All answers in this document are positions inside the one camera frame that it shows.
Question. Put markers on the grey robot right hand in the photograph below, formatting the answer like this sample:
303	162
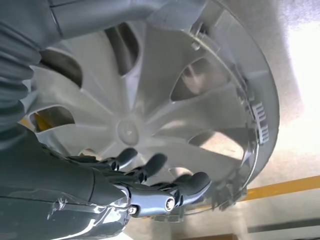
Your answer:
50	192

